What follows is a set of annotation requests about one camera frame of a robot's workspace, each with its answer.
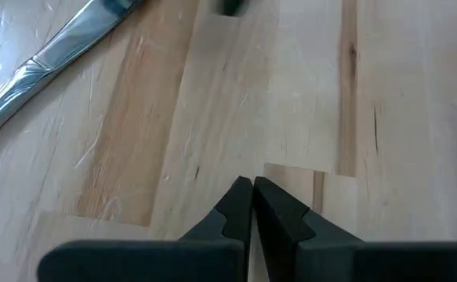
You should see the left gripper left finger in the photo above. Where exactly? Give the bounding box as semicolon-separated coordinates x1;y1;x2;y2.
37;175;253;282

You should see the silver metal table knife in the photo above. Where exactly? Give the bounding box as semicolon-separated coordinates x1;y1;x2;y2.
0;0;147;152

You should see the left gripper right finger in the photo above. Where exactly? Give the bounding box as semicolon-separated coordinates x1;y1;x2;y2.
252;175;457;282

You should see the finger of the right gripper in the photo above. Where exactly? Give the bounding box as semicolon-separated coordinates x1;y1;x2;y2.
211;0;249;18

